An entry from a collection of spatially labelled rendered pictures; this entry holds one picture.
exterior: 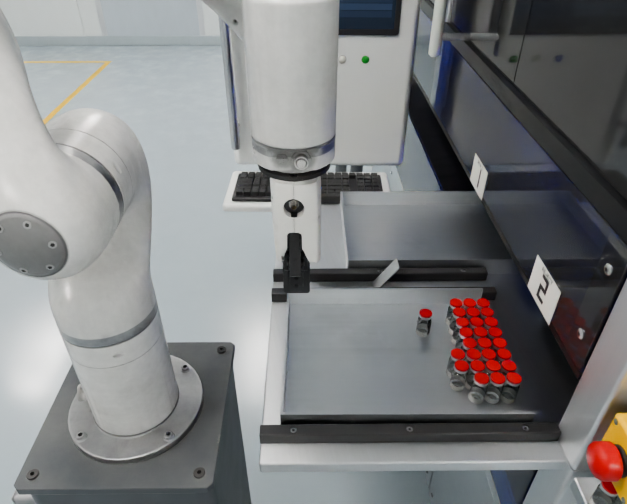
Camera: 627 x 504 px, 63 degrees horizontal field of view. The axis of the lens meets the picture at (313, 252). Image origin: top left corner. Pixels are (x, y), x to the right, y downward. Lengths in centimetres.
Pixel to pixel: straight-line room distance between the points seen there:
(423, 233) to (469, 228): 10
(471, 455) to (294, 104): 51
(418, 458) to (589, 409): 22
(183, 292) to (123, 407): 165
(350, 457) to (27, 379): 165
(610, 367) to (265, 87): 48
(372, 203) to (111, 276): 71
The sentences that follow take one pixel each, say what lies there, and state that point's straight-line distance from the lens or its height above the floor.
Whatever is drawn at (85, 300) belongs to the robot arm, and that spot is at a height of 111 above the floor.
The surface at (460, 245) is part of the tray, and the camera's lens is 110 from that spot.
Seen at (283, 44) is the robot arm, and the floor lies 138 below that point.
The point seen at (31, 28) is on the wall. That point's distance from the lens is 676.
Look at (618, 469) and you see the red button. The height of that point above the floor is 101.
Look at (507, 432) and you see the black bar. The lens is 76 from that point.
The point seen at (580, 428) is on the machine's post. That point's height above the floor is 94.
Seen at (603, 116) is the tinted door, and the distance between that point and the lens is 70.
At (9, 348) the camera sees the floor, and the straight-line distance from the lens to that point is 237.
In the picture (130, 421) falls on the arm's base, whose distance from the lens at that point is 77.
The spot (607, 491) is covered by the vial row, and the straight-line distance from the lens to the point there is 73.
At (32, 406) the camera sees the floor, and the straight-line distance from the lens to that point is 211.
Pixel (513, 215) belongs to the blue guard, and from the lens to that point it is 90.
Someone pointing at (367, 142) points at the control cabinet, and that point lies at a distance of 151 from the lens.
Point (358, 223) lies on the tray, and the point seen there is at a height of 88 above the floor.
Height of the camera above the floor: 149
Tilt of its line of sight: 36 degrees down
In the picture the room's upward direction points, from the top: straight up
